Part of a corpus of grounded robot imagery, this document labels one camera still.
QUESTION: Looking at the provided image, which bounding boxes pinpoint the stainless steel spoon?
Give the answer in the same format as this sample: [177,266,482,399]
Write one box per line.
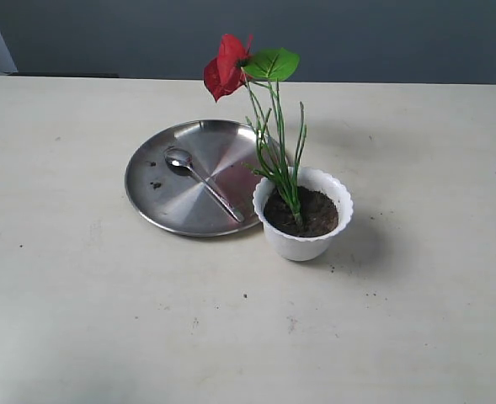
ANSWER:
[163,146,244,223]

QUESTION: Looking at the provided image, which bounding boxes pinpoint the red artificial flower with stems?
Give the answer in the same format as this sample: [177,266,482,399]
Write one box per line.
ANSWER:
[203,34,307,228]

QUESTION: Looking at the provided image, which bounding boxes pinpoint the white scalloped plastic pot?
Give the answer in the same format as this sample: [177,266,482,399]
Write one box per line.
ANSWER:
[253,167,354,262]

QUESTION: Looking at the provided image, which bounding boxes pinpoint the dark soil in pot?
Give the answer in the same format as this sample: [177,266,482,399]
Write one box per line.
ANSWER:
[264,186,339,237]

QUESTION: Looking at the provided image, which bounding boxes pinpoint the round stainless steel plate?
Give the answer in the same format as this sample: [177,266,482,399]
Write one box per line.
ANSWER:
[124,119,291,238]

